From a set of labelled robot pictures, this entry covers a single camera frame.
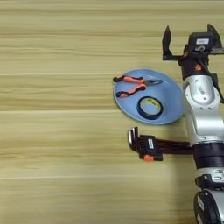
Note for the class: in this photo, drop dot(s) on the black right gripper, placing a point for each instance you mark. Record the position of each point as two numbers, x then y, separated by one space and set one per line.
194 67

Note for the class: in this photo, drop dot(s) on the light blue round plate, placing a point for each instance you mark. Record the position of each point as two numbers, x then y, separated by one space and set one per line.
169 99

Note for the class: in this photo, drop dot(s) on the orange black needle-nose pliers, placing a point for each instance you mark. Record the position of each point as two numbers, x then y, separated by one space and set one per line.
132 79

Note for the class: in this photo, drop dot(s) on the black tape roll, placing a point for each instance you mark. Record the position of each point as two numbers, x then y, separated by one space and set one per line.
141 109

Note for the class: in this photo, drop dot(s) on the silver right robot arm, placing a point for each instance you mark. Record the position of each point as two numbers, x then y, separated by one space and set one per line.
202 122

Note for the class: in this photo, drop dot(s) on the black hex key set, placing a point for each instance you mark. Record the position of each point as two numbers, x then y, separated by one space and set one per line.
150 147

